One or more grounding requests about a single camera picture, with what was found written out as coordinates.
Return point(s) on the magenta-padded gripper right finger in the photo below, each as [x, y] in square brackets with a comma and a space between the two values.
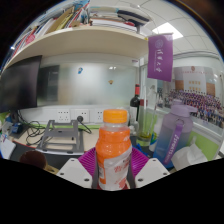
[138, 162]

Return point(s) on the grey metal laptop stand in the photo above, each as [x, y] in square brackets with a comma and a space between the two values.
[60, 136]

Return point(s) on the crumpled white tissue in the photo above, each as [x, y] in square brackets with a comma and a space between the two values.
[190, 155]

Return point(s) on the glass vase with green stems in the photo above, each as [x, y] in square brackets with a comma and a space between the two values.
[146, 133]

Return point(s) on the white paper sheet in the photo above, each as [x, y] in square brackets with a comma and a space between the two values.
[6, 146]

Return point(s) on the ceiling lights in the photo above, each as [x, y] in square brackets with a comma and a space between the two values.
[166, 30]

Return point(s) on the dark wine bottle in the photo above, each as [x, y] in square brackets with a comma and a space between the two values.
[135, 103]

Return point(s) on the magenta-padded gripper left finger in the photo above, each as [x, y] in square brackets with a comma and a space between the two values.
[87, 162]

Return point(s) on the white wall socket row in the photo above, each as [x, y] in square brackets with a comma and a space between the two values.
[65, 115]

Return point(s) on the white shelf with books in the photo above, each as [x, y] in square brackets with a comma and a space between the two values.
[83, 43]

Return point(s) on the purple pennant flag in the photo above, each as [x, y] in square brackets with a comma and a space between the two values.
[160, 56]

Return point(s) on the purple water bottle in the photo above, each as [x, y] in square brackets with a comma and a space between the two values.
[173, 133]

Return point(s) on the black computer monitor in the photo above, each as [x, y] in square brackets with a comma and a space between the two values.
[18, 85]

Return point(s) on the black red-edged desk mat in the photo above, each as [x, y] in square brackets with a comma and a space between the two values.
[66, 160]

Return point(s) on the group photo poster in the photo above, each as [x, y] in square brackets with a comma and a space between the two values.
[200, 96]

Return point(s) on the yellow floral mug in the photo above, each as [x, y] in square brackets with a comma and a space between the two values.
[33, 158]

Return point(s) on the orange drink bottle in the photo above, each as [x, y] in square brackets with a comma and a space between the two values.
[113, 150]

